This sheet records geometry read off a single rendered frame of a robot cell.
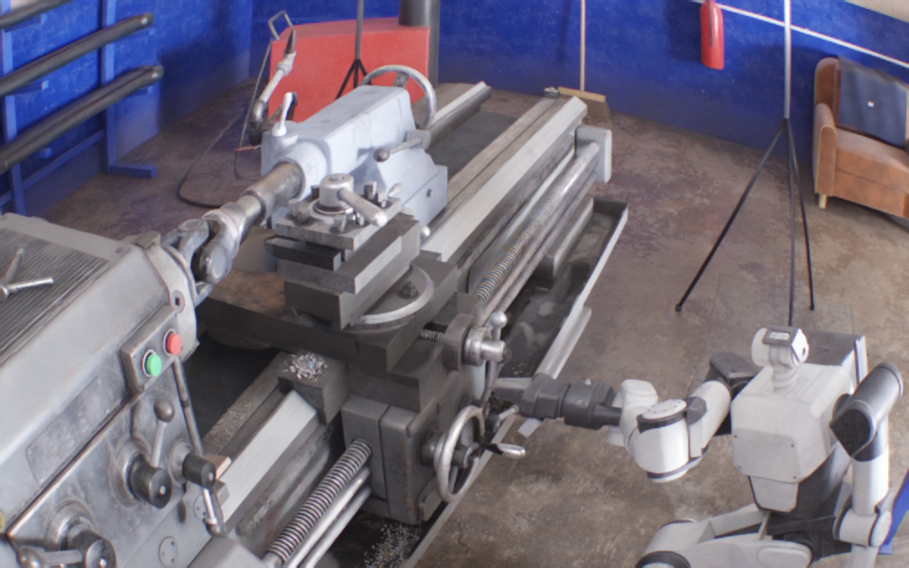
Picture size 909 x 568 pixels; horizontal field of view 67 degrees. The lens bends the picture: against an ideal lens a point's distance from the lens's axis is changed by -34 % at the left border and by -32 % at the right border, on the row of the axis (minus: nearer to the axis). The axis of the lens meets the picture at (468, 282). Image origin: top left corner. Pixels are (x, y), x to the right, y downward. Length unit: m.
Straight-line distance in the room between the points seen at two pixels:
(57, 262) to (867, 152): 4.55
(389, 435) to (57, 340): 0.90
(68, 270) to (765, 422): 1.18
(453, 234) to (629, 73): 3.71
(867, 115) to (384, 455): 4.05
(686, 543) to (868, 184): 3.54
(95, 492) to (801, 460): 1.16
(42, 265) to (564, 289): 2.08
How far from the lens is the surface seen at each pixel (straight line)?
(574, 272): 3.01
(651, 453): 1.48
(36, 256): 1.22
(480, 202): 2.37
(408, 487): 1.78
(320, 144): 1.93
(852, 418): 1.44
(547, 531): 2.60
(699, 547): 1.82
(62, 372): 1.01
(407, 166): 2.18
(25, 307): 1.08
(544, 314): 2.79
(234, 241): 1.67
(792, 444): 1.50
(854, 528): 1.60
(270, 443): 1.58
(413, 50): 4.64
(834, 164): 4.98
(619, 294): 3.75
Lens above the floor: 1.82
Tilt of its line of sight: 29 degrees down
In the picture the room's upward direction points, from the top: 1 degrees clockwise
